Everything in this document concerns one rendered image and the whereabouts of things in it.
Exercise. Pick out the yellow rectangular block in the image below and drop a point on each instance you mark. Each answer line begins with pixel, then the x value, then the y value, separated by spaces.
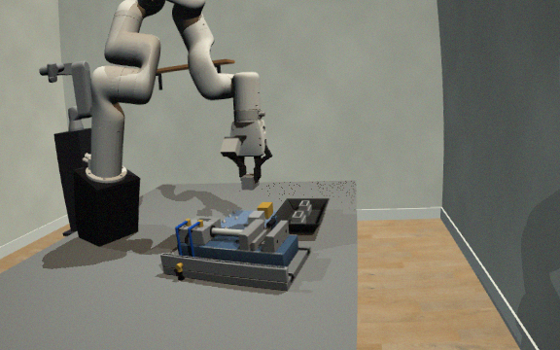
pixel 267 207

